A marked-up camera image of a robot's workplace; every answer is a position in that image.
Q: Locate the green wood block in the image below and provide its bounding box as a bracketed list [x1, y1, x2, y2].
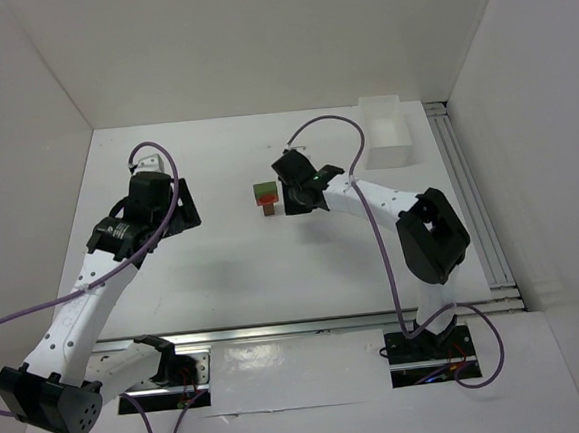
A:
[253, 182, 279, 207]

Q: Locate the red wood block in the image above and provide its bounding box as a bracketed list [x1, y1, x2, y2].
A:
[257, 194, 279, 206]

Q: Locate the brown wood block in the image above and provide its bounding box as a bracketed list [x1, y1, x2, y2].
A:
[263, 204, 275, 216]

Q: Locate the white perforated plastic bin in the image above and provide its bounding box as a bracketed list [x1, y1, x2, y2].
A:
[358, 95, 413, 170]

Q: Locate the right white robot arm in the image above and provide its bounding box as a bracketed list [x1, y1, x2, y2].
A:
[271, 149, 471, 345]

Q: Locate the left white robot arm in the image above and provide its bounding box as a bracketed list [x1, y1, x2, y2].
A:
[0, 171, 201, 433]

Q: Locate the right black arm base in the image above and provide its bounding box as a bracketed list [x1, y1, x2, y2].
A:
[378, 325, 482, 389]

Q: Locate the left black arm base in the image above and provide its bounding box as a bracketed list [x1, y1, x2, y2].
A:
[126, 346, 211, 413]

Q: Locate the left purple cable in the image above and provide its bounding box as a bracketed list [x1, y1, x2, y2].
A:
[0, 137, 212, 433]

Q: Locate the aluminium rail right side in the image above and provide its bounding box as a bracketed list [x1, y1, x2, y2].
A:
[423, 102, 527, 314]

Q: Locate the aluminium rail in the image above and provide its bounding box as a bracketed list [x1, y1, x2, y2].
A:
[92, 296, 526, 354]
[423, 102, 527, 314]

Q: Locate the aluminium rail front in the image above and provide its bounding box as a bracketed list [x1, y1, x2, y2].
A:
[92, 296, 526, 354]

